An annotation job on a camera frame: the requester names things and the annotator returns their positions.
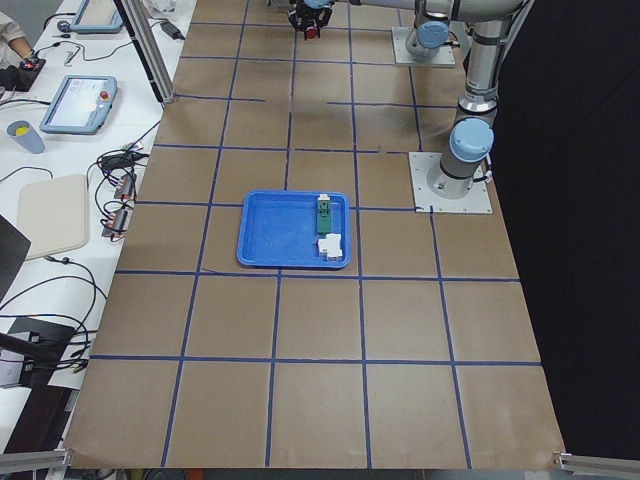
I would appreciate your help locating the teach pendant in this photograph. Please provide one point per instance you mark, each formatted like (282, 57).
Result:
(80, 105)
(96, 17)

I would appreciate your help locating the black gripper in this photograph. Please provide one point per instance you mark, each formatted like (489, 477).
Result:
(310, 16)

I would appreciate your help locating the red black push button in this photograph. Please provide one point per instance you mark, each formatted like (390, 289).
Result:
(311, 32)

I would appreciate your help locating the beige pad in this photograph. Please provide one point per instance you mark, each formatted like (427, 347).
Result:
(54, 215)

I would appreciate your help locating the far teach pendant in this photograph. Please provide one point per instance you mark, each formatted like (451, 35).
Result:
(96, 17)

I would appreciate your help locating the grey cup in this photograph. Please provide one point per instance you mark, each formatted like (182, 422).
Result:
(26, 136)

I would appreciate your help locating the white circuit breaker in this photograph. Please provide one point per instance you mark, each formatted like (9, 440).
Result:
(330, 247)

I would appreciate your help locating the near teach pendant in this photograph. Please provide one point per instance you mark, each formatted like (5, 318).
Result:
(80, 105)

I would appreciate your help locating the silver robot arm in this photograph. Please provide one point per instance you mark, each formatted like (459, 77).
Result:
(494, 29)
(430, 30)

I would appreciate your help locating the aluminium frame post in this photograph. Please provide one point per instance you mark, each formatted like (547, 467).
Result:
(134, 19)

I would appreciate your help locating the green terminal block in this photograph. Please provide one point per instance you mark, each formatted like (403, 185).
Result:
(323, 214)

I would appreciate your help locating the blue plastic tray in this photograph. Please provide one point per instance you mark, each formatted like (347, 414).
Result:
(278, 229)

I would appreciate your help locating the black power adapter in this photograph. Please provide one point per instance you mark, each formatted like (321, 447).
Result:
(171, 30)

